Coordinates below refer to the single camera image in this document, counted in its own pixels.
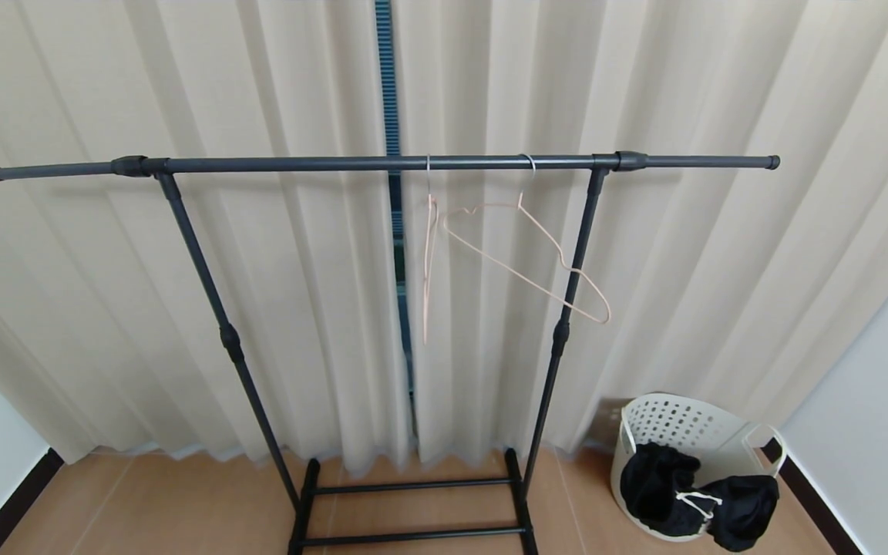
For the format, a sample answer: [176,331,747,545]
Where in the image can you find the pink clothes hanger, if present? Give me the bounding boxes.
[442,153,613,326]
[421,154,441,345]

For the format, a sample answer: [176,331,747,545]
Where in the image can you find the black heap of clothes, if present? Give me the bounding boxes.
[619,441,781,553]

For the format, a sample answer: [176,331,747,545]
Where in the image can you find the black clothes rack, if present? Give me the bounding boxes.
[0,151,782,555]

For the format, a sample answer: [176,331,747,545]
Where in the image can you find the white laundry basket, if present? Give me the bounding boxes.
[610,392,788,544]

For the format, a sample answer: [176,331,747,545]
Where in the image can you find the beige curtain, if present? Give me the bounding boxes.
[392,0,888,463]
[0,0,414,473]

